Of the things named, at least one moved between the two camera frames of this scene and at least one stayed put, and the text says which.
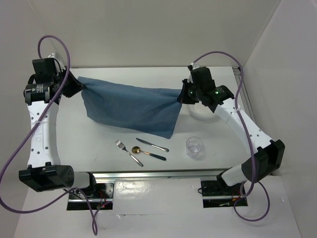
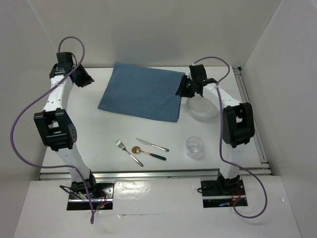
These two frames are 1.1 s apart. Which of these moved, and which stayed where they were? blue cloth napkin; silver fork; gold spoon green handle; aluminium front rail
Moved: blue cloth napkin
Stayed: aluminium front rail; silver fork; gold spoon green handle
